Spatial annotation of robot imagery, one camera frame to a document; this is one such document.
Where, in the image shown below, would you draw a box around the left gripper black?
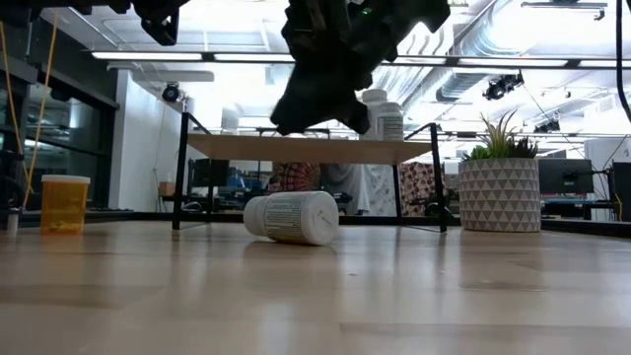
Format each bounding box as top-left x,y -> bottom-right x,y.
131,0 -> 191,47

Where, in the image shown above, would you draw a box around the black hanging cable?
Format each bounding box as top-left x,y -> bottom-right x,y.
614,0 -> 631,124

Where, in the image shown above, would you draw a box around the dark glass partition wall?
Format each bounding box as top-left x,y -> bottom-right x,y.
0,19 -> 120,213

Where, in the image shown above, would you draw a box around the small white cylinder post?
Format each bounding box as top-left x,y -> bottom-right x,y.
5,206 -> 21,237

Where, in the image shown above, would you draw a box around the long ceiling light bar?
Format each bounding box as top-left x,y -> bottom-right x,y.
91,48 -> 631,69

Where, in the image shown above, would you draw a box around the white labelled pill bottle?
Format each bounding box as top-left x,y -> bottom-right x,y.
243,190 -> 340,247
359,88 -> 390,142

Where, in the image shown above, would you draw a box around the yellow power cable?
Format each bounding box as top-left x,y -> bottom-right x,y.
0,14 -> 59,211

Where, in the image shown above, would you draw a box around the black aluminium table frame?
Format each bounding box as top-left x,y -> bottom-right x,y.
0,209 -> 631,239

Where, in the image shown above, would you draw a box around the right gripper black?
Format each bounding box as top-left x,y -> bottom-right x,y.
269,0 -> 452,137

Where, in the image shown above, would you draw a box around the triangle patterned planter pot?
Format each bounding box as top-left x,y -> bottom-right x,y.
457,157 -> 542,234

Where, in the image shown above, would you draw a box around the black computer monitor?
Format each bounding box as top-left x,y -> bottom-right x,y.
537,157 -> 595,195
610,161 -> 631,222
189,158 -> 231,188

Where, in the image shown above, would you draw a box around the red white patterned cloth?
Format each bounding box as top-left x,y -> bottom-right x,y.
398,162 -> 445,217

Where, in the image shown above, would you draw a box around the white hanging cloth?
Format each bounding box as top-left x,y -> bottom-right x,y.
319,164 -> 395,217

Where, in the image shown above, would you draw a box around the red patterned tapestry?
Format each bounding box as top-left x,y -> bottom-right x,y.
272,162 -> 321,193

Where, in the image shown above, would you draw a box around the wooden shelf black metal legs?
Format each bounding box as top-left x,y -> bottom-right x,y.
172,111 -> 449,234

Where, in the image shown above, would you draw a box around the silver ceiling duct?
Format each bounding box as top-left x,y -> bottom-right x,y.
436,19 -> 531,103

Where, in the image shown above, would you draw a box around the green succulent plant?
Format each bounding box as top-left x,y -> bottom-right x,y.
461,108 -> 539,163

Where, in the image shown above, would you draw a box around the amber pill bottle white cap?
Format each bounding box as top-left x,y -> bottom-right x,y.
39,174 -> 92,236

